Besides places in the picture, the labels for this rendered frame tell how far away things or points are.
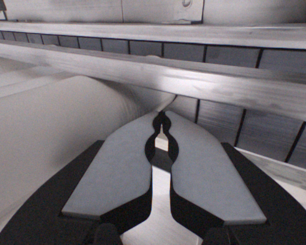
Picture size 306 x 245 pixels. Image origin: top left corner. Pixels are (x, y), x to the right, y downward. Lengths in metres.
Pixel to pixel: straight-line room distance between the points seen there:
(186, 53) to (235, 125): 0.07
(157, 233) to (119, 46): 0.30
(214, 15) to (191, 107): 0.09
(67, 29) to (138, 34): 0.11
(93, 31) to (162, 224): 0.29
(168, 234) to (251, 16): 0.31
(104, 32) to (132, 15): 0.05
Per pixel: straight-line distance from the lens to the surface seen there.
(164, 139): 0.16
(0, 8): 0.37
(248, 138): 0.17
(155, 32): 0.18
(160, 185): 0.26
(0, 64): 0.24
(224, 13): 0.21
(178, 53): 0.17
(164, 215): 0.31
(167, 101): 0.16
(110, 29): 0.21
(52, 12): 0.37
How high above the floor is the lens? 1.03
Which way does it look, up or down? 47 degrees down
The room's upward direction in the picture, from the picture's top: 129 degrees counter-clockwise
